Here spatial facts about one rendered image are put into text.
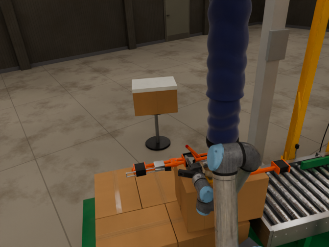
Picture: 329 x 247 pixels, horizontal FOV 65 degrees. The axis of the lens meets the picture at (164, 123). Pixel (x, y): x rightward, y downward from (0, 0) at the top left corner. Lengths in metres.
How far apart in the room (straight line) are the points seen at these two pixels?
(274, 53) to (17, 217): 3.30
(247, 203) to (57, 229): 2.02
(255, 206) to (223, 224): 0.86
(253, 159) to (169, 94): 2.42
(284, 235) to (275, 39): 1.80
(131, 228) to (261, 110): 1.95
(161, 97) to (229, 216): 2.47
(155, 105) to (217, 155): 2.47
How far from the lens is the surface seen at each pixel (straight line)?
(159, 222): 2.22
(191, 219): 1.98
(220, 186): 1.21
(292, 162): 2.91
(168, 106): 3.57
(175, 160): 1.82
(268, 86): 3.10
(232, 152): 1.17
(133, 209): 2.34
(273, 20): 2.91
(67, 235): 3.06
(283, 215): 2.40
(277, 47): 2.94
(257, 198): 2.07
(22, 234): 3.29
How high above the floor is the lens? 2.24
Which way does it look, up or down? 29 degrees down
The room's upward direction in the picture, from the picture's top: 3 degrees counter-clockwise
